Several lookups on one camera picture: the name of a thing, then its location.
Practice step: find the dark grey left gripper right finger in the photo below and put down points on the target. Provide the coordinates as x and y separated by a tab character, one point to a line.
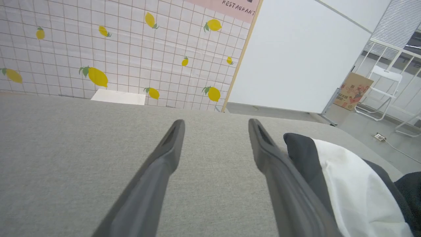
286	191

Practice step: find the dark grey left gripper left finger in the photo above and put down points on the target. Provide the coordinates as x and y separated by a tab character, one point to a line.
149	184

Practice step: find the white and dark grey garment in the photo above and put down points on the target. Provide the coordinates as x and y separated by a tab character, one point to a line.
355	184

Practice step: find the white box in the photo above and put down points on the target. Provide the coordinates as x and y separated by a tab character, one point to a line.
118	97

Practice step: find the grey metal partition foot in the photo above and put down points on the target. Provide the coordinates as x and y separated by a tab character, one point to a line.
329	108

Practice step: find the white power strip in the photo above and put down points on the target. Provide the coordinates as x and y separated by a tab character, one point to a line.
380	137

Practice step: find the brown cardboard box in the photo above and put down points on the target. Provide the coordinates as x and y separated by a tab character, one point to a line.
352	92

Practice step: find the lemon print grid backdrop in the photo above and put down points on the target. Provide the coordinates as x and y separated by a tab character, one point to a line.
131	52

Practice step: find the white metal railing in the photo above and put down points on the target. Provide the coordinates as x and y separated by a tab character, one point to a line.
406	52

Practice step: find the grey window blind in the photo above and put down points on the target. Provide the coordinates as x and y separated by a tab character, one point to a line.
394	23

